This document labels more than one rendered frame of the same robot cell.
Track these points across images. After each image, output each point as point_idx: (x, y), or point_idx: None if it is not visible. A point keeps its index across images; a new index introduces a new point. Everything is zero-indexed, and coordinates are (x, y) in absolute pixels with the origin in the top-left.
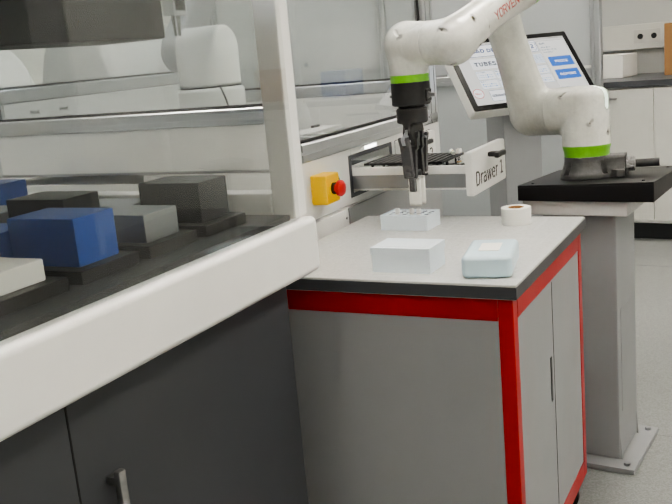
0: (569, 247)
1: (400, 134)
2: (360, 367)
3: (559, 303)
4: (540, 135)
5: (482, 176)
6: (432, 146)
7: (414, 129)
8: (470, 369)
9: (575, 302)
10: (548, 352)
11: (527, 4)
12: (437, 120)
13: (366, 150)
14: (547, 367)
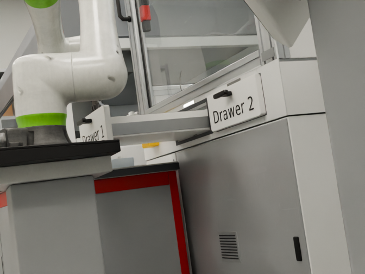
0: (2, 197)
1: (218, 88)
2: None
3: (2, 229)
4: (93, 100)
5: (87, 139)
6: (251, 94)
7: (93, 104)
8: None
9: (11, 243)
10: (0, 251)
11: (30, 13)
12: (275, 57)
13: (185, 108)
14: (0, 259)
